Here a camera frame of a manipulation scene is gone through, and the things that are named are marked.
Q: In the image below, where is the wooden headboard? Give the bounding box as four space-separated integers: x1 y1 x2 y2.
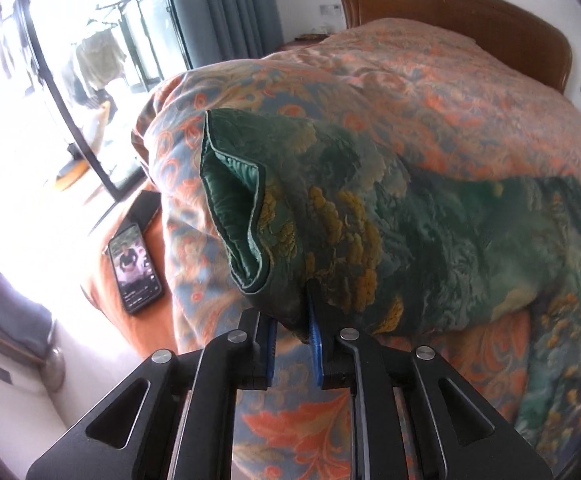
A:
339 0 572 95

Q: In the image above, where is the wooden chair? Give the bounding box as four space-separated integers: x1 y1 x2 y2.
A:
54 100 114 192

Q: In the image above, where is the hanging beige garment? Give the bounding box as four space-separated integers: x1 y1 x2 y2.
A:
73 30 127 92

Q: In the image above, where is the black phone lying dark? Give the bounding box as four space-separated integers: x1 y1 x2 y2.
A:
128 190 162 234

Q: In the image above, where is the blue-grey curtain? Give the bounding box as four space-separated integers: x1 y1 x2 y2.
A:
163 0 285 71

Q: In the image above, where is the black sliding door frame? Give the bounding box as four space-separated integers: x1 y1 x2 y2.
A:
14 0 147 203

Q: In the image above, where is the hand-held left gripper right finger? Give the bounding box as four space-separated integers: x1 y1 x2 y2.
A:
306 280 553 480

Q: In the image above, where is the black smartphone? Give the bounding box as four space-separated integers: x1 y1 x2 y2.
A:
106 222 164 316

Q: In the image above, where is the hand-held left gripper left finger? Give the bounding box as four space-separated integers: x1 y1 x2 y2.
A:
25 310 278 480

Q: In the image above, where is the grey cloth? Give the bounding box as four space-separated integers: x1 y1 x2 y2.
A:
0 249 54 367

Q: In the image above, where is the black clothes rack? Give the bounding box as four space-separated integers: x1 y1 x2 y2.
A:
88 0 167 81

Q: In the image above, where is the wooden nightstand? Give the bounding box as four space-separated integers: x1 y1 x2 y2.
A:
274 34 337 54

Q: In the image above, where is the orange floral bedspread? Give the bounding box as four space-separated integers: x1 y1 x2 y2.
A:
131 17 581 480

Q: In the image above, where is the silver metal post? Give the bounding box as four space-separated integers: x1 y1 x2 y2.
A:
40 345 67 392

